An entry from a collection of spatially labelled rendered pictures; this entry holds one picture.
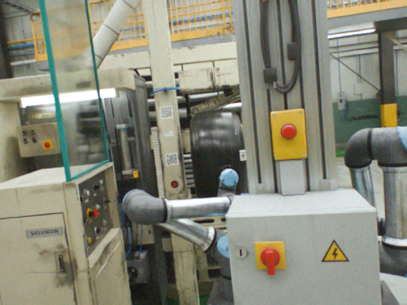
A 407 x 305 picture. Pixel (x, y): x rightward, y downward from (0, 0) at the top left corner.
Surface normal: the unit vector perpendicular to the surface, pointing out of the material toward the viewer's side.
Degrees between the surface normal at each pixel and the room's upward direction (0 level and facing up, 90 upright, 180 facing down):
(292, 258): 90
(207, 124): 41
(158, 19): 90
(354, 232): 90
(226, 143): 69
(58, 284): 90
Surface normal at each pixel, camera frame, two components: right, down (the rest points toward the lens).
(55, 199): -0.01, 0.11
